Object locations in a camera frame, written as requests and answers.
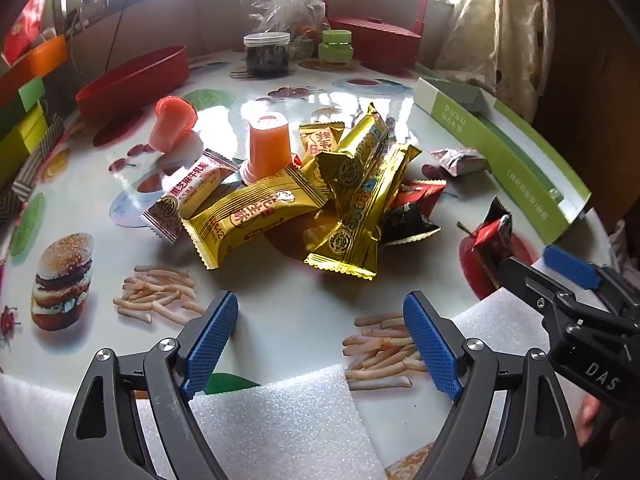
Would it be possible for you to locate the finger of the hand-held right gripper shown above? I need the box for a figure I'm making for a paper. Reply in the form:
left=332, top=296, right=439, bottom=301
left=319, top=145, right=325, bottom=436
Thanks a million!
left=480, top=255, right=586, bottom=321
left=543, top=244, right=640, bottom=328

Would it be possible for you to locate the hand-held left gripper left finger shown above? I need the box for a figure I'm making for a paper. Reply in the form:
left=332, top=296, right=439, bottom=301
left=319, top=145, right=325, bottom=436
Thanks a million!
left=56, top=290, right=240, bottom=480

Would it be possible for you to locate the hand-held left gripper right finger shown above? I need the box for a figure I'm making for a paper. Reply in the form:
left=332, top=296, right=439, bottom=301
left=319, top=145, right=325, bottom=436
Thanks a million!
left=403, top=291, right=583, bottom=480

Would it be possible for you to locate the small red black snack packet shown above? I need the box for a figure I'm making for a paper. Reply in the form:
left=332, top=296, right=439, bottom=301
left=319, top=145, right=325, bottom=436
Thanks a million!
left=472, top=196, right=516, bottom=266

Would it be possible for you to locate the wide yellow snack packet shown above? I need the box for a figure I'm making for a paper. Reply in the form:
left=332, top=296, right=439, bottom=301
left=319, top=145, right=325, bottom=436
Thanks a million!
left=179, top=162, right=331, bottom=271

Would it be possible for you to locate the green cardboard box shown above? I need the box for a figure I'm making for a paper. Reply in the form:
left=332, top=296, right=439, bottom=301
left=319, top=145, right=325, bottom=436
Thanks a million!
left=412, top=76, right=593, bottom=246

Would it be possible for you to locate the long gold snack bar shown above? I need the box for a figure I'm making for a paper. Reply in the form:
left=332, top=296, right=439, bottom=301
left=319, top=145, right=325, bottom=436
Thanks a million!
left=316, top=102, right=391, bottom=211
left=305, top=142, right=423, bottom=283

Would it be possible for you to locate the pink white snack packet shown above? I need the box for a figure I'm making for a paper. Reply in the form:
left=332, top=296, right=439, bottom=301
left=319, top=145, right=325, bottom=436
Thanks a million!
left=430, top=147, right=491, bottom=177

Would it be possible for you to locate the white foam sheet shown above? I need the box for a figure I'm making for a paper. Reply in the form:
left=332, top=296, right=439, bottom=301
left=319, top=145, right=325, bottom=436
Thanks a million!
left=367, top=257, right=556, bottom=466
left=0, top=362, right=388, bottom=480

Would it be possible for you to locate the printed plastic tablecloth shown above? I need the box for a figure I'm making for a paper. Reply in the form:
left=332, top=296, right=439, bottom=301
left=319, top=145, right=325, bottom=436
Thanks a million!
left=0, top=50, right=616, bottom=480

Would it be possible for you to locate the white striped snack packet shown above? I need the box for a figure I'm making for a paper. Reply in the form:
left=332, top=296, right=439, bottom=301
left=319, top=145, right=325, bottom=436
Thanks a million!
left=140, top=149, right=242, bottom=245

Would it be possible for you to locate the brown wooden wardrobe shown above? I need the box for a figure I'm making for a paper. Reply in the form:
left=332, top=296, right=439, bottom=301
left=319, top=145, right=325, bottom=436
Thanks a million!
left=530, top=0, right=640, bottom=231

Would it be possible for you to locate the orange jelly cup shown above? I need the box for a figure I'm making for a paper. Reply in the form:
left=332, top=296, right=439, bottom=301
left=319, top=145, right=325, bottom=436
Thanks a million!
left=240, top=114, right=293, bottom=186

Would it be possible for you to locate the pink jelly cup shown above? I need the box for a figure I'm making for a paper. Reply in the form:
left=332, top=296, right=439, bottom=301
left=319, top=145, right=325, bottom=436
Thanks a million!
left=149, top=96, right=197, bottom=153

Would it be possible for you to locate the small yellow snack packet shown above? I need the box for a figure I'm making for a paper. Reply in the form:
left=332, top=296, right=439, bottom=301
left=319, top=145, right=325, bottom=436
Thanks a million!
left=299, top=121, right=347, bottom=166

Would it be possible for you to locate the cream patterned curtain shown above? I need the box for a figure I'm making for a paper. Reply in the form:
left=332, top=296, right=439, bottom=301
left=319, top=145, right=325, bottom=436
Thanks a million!
left=435, top=0, right=556, bottom=121

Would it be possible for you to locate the grey striped box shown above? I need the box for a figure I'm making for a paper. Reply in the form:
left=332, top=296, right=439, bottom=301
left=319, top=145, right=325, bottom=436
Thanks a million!
left=10, top=115, right=66, bottom=201

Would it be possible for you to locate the red oval bowl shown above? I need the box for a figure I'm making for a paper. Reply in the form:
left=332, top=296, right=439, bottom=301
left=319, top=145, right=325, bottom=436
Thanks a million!
left=75, top=45, right=191, bottom=126

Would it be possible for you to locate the yellow green box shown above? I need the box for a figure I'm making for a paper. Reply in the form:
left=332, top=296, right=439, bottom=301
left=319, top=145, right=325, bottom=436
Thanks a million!
left=0, top=102, right=47, bottom=161

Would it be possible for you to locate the dark jar with white lid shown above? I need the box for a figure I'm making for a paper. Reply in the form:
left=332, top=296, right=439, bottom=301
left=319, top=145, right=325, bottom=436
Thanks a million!
left=243, top=32, right=292, bottom=80

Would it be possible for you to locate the green plastic jar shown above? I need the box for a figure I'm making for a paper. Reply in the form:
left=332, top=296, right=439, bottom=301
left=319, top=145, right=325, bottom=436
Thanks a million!
left=318, top=29, right=354, bottom=63

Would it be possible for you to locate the small green box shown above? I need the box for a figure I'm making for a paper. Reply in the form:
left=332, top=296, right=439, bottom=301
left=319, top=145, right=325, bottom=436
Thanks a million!
left=17, top=76, right=46, bottom=107

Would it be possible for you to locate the orange box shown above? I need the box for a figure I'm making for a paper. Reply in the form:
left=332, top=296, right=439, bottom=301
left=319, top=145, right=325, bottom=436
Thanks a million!
left=0, top=35, right=68, bottom=106

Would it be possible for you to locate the clear plastic bag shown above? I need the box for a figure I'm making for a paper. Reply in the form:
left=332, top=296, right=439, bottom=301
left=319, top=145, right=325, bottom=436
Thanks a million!
left=239, top=0, right=331, bottom=58

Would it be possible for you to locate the red bag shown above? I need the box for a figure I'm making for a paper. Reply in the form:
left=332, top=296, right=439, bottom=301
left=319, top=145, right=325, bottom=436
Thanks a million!
left=2, top=0, right=51, bottom=61

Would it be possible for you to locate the red lidded basket with handle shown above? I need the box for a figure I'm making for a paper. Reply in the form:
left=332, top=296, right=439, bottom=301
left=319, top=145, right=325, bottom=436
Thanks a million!
left=322, top=0, right=431, bottom=68

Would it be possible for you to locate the dark wall cable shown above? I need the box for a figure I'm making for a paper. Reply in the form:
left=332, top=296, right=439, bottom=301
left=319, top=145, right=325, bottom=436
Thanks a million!
left=102, top=0, right=131, bottom=76

